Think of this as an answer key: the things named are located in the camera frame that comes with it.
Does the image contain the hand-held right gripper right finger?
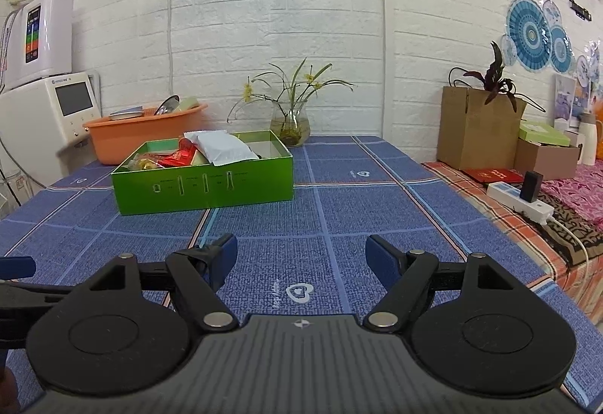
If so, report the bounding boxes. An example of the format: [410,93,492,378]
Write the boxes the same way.
[363,234,520,332]

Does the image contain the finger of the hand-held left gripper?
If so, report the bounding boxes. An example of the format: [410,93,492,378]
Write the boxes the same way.
[0,256,37,282]
[0,282,72,317]

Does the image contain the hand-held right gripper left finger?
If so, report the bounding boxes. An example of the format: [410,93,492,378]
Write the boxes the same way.
[87,233,239,332]

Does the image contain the green cardboard box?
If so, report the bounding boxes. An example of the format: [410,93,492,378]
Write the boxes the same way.
[110,129,294,217]

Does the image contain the white snack packet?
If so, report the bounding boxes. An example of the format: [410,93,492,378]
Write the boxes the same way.
[183,130,260,168]

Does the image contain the red packet with pale label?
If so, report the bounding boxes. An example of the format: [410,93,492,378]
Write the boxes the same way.
[158,146,199,169]

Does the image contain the blue checked tablecloth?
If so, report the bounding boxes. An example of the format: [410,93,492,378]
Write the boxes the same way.
[0,135,603,414]

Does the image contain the orange plaid cloth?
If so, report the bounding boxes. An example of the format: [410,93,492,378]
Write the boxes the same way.
[421,161,603,326]

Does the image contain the white appliance with screen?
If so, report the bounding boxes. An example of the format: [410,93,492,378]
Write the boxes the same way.
[0,71,103,189]

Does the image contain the red booklet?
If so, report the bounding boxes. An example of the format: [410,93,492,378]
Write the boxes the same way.
[461,167,525,184]

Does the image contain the white power strip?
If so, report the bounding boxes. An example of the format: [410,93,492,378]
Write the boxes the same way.
[486,181,556,223]

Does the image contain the brown paper bag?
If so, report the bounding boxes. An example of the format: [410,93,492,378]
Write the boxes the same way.
[436,86,527,171]

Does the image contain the orange plastic basin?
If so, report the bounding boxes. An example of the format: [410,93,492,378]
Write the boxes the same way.
[83,103,208,165]

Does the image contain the metal bowl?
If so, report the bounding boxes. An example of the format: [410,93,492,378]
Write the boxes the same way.
[155,95,181,117]

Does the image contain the black power adapter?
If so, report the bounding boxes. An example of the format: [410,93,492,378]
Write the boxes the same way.
[519,170,544,204]

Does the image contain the glass vase with plant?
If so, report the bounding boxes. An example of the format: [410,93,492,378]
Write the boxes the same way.
[227,57,355,123]

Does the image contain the brown cardboard box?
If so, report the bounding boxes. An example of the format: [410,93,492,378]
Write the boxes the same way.
[514,138,582,181]

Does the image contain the dark patterned cloth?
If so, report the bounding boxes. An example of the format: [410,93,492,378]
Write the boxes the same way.
[536,195,603,267]

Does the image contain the green lidded box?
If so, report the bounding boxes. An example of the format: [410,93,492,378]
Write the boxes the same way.
[518,121,572,147]

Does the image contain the pink patterned cloth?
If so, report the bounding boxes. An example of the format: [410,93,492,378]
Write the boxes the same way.
[539,163,603,227]

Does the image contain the dark purple plant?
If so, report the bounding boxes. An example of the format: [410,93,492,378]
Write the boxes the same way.
[447,41,547,114]

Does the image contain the white water purifier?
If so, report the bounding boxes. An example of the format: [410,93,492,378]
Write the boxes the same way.
[4,0,75,90]

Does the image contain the white thermos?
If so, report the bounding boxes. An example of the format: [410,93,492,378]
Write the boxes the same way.
[577,111,602,166]

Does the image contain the large blue paper fan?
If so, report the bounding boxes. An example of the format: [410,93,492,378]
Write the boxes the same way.
[506,0,553,74]

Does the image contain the medium blue paper fan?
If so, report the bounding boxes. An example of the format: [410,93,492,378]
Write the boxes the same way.
[549,25,575,75]

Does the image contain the small pale paper fan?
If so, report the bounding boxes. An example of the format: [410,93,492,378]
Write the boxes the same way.
[542,0,565,29]

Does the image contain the white power cable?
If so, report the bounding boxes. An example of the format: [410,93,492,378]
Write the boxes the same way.
[548,216,595,270]

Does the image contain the white wall cable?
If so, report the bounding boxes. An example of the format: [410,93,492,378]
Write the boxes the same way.
[167,0,178,112]

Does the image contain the wall pictures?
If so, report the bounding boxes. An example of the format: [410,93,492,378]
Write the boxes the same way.
[553,37,603,133]

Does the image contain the black wall sign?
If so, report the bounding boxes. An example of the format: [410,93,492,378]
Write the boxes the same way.
[568,0,593,23]

